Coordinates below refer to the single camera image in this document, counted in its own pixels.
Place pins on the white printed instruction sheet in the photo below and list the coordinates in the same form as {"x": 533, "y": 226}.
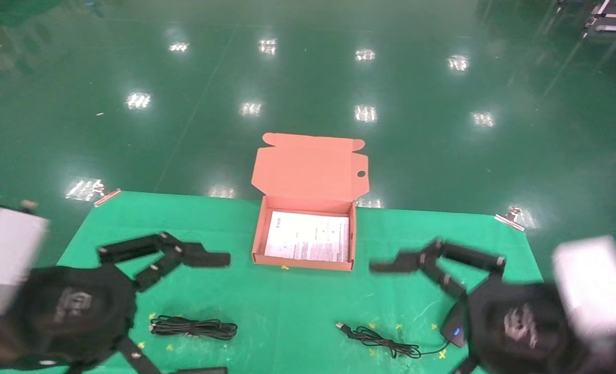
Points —
{"x": 308, "y": 236}

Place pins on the metal cloth clip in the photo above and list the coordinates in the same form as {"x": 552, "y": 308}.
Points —
{"x": 106, "y": 196}
{"x": 510, "y": 218}

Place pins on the orange cardboard box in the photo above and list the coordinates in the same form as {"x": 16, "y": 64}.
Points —
{"x": 308, "y": 171}

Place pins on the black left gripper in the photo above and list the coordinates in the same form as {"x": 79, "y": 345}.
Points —
{"x": 74, "y": 311}

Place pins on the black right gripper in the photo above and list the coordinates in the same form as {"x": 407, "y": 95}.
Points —
{"x": 515, "y": 332}

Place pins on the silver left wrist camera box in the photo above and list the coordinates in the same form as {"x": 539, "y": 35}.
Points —
{"x": 6, "y": 259}

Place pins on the green table cloth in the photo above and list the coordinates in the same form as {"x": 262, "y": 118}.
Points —
{"x": 287, "y": 306}

